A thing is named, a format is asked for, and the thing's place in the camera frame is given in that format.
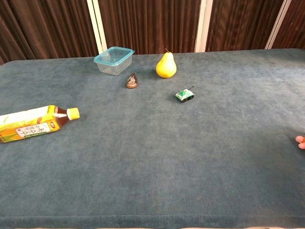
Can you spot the orange white turtle toy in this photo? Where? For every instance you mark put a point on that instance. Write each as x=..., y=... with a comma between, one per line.
x=300, y=141

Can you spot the green white toy tank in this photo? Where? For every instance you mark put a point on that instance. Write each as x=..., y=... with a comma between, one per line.
x=184, y=95

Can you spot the small brown figurine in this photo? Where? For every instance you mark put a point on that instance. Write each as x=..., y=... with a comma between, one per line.
x=131, y=82

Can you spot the blue tablecloth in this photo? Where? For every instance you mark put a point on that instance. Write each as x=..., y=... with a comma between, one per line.
x=152, y=155

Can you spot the yellow pear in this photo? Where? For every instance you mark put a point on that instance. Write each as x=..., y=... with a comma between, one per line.
x=166, y=68

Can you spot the clear blue-rimmed plastic container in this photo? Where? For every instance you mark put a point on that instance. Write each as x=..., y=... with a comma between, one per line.
x=114, y=60

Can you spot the brown curtain panel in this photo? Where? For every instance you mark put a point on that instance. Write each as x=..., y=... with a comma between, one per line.
x=240, y=25
x=150, y=26
x=45, y=28
x=291, y=26

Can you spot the yellow label tea bottle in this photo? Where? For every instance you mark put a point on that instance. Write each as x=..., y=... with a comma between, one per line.
x=31, y=124

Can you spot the white frame post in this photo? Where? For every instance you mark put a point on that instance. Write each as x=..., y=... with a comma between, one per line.
x=277, y=25
x=97, y=26
x=203, y=26

